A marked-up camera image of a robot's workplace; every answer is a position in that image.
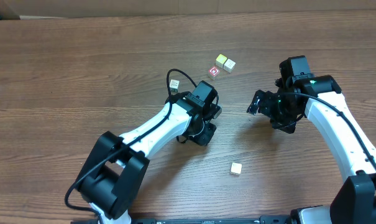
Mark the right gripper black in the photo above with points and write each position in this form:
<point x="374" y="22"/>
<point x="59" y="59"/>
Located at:
<point x="265" y="104"/>

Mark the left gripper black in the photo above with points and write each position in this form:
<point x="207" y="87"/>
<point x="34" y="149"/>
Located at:
<point x="206" y="137"/>

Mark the acorn picture wooden block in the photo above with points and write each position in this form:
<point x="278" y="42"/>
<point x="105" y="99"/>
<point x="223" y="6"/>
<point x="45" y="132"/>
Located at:
<point x="236" y="168"/>

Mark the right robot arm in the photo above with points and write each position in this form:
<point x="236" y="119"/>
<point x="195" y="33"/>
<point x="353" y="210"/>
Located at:
<point x="301" y="94"/>

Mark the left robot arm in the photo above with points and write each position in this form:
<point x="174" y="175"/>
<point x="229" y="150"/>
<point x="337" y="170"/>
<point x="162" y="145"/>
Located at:
<point x="114" y="170"/>

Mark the green side picture block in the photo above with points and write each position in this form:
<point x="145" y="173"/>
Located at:
<point x="174" y="85"/>

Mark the red top wooden block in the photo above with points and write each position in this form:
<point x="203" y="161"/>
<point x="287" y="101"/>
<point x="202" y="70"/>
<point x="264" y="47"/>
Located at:
<point x="213" y="72"/>

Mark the plain white wooden block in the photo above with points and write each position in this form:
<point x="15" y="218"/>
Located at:
<point x="229" y="65"/>

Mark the yellow top wooden block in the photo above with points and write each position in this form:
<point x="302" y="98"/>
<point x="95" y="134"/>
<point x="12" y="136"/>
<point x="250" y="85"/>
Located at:
<point x="220" y="60"/>

